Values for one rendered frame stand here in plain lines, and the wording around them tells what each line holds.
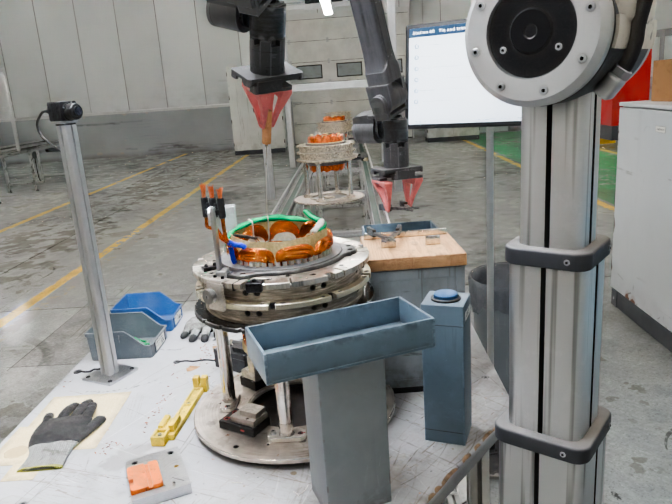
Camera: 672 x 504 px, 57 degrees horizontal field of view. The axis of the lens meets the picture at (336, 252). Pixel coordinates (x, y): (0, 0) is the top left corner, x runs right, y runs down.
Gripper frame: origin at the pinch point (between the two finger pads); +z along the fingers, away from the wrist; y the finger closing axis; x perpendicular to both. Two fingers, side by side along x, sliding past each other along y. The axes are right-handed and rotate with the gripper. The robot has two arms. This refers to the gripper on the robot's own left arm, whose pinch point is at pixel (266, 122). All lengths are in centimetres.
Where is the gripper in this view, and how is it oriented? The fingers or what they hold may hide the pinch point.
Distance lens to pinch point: 108.6
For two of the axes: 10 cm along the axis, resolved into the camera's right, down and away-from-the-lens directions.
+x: 5.6, 5.0, -6.6
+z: -0.7, 8.2, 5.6
